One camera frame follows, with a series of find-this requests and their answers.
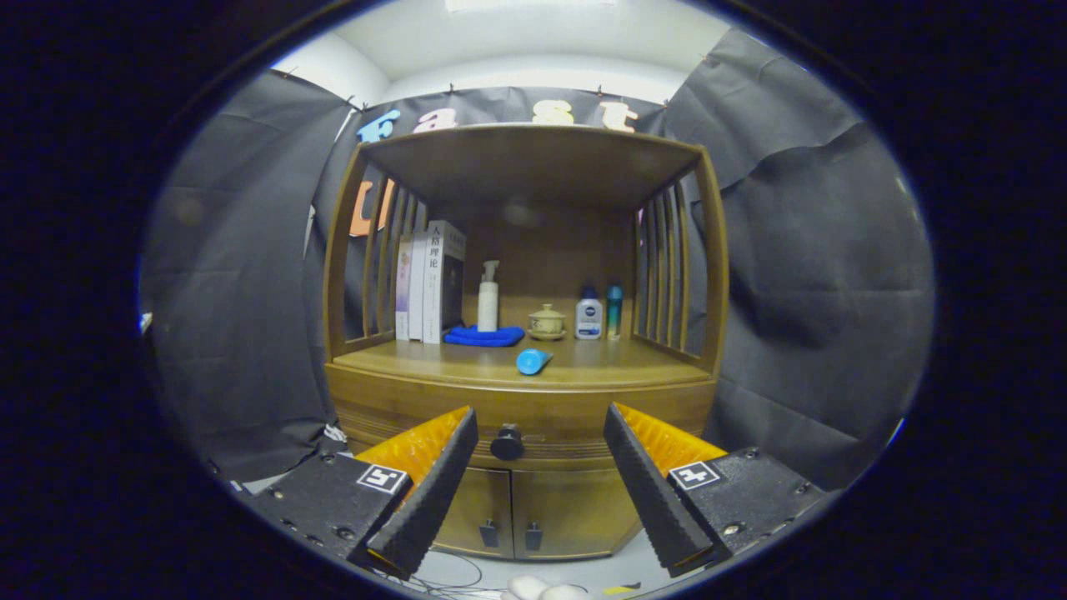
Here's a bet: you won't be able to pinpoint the thin white book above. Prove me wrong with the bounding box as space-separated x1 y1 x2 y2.
408 232 428 343

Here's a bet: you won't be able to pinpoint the thick grey white book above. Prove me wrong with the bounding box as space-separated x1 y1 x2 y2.
422 219 467 345

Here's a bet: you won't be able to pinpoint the black floor cables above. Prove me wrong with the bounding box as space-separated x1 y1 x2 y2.
375 550 501 599

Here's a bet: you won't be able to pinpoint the wooden drawer with black knob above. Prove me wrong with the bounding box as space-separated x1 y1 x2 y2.
325 362 718 469

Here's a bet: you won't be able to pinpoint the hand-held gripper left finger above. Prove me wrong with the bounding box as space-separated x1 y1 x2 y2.
242 406 480 582

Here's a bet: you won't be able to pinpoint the white lotion bottle blue cap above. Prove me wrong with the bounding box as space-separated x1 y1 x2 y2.
575 286 604 340

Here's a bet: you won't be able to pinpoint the narrow wooden cabinet door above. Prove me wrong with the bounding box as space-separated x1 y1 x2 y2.
433 467 515 559

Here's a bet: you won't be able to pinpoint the white pump bottle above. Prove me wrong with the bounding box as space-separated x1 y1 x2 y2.
477 260 501 333

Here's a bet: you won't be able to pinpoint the wooden cabinet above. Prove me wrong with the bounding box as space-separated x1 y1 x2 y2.
323 123 730 561

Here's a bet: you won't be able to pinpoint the wooden countertop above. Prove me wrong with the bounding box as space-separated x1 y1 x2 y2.
333 333 711 391

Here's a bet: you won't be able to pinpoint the blue folded cloth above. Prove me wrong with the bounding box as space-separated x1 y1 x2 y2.
443 325 526 348

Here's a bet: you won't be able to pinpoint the beige lidded teacup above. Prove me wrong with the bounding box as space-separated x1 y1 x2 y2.
528 303 568 341

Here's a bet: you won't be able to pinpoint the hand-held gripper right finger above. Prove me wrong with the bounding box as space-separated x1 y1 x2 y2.
603 402 826 578

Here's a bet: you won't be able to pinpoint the wide wooden cabinet door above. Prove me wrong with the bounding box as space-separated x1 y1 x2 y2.
510 468 643 561

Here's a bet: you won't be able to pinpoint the thin purple book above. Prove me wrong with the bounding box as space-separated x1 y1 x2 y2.
394 236 414 341

